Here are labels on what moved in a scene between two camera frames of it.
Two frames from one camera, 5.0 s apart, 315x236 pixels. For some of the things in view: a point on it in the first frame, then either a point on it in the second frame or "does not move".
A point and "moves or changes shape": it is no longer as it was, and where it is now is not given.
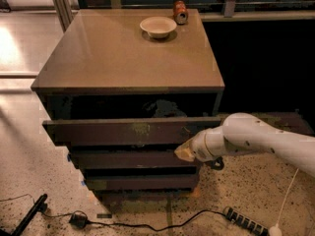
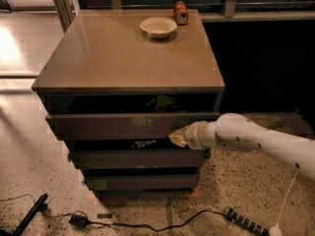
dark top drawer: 138,132 moves or changes shape
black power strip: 242,219 does not move
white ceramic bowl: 157,27 does not move
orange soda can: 180,12 does not move
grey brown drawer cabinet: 121,88 does not move
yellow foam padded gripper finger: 185,151 → 178,138
